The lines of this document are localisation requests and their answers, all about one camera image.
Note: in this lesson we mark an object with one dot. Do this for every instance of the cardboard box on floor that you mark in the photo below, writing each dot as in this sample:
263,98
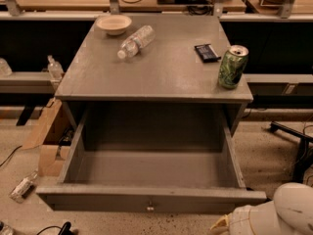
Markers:
46,136

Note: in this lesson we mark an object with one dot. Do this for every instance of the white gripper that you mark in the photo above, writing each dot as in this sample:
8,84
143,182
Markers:
240,219

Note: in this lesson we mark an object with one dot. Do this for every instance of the green soda can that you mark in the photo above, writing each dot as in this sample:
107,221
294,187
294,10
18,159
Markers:
232,66

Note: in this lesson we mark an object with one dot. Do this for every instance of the black snack bar packet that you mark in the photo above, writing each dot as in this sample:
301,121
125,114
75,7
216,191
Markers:
206,53

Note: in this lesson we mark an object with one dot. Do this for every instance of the beige paper bowl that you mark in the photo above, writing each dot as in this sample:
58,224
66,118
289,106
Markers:
113,24

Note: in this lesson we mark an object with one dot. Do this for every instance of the black chair base leg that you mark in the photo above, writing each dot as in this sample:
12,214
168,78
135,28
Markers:
304,157

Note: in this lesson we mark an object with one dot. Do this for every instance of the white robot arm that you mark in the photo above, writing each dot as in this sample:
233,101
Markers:
290,212

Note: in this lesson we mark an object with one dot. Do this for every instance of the clear bottle on shelf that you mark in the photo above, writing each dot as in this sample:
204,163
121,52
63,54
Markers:
55,68

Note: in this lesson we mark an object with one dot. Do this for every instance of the plastic bottle on floor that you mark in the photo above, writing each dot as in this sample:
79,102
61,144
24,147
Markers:
21,191

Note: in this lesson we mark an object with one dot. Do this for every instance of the grey top drawer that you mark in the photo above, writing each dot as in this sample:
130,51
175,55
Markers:
176,160

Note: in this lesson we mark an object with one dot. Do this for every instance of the clear plastic water bottle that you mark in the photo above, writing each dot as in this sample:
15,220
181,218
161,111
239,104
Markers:
133,44

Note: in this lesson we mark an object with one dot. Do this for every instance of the grey wooden drawer cabinet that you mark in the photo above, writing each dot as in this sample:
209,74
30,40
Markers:
168,69

